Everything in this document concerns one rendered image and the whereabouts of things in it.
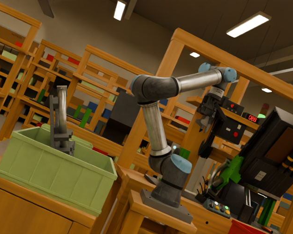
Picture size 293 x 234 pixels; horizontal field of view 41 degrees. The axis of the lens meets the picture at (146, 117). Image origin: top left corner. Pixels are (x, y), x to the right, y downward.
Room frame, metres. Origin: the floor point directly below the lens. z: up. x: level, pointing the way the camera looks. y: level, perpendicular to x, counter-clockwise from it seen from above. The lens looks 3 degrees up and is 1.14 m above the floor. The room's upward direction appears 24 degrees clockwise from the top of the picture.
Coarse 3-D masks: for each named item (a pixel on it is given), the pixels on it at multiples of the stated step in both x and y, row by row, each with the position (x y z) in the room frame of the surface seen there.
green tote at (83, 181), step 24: (24, 144) 1.42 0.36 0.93; (48, 144) 2.02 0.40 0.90; (0, 168) 1.42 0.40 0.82; (24, 168) 1.43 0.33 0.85; (48, 168) 1.44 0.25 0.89; (72, 168) 1.45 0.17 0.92; (96, 168) 1.45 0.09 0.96; (48, 192) 1.44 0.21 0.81; (72, 192) 1.45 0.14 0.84; (96, 192) 1.46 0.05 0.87; (96, 216) 1.46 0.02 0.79
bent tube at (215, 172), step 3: (225, 162) 2.53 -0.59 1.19; (228, 162) 2.56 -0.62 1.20; (222, 165) 2.57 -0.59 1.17; (225, 165) 2.55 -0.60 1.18; (228, 165) 2.53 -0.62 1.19; (216, 168) 2.61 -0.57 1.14; (219, 168) 2.59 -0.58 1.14; (222, 168) 2.58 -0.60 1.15; (213, 171) 2.61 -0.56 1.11; (216, 171) 2.60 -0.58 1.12; (219, 171) 2.61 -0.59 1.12; (213, 174) 2.60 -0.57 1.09; (216, 174) 2.61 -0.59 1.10; (210, 177) 2.59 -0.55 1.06; (213, 177) 2.59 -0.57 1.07; (210, 180) 2.57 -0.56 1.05; (210, 183) 2.54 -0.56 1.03; (207, 186) 2.53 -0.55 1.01; (207, 189) 2.50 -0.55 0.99
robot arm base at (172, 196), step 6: (162, 180) 1.91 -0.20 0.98; (156, 186) 1.93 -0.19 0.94; (162, 186) 1.89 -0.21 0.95; (168, 186) 1.88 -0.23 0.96; (174, 186) 1.88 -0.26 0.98; (156, 192) 1.90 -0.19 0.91; (162, 192) 1.87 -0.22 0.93; (168, 192) 1.87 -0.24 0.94; (174, 192) 1.88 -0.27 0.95; (180, 192) 1.91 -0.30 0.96; (156, 198) 1.87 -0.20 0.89; (162, 198) 1.86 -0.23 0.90; (168, 198) 1.86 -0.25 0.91; (174, 198) 1.87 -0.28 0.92; (168, 204) 1.86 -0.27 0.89; (174, 204) 1.87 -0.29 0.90
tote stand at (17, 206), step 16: (0, 192) 1.42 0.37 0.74; (16, 192) 1.42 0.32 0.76; (32, 192) 1.42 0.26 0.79; (0, 208) 1.42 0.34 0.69; (16, 208) 1.42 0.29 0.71; (32, 208) 1.42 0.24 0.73; (48, 208) 1.42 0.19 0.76; (64, 208) 1.42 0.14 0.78; (0, 224) 1.42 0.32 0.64; (16, 224) 1.42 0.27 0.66; (32, 224) 1.42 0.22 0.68; (48, 224) 1.42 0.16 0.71; (64, 224) 1.42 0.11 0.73; (80, 224) 1.42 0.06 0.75
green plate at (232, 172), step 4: (236, 156) 2.56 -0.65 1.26; (240, 156) 2.50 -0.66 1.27; (232, 160) 2.57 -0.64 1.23; (236, 160) 2.52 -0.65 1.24; (240, 160) 2.47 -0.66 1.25; (232, 164) 2.53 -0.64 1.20; (236, 164) 2.48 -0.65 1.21; (240, 164) 2.48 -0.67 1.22; (228, 168) 2.54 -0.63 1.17; (232, 168) 2.49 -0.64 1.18; (236, 168) 2.46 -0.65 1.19; (224, 172) 2.55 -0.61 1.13; (228, 172) 2.50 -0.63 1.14; (232, 172) 2.46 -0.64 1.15; (236, 172) 2.48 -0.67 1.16; (220, 176) 2.55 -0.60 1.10; (224, 176) 2.51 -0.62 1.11; (228, 176) 2.46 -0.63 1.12; (232, 176) 2.48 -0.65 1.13; (236, 176) 2.48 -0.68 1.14; (232, 180) 2.48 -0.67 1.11; (236, 180) 2.48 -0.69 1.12
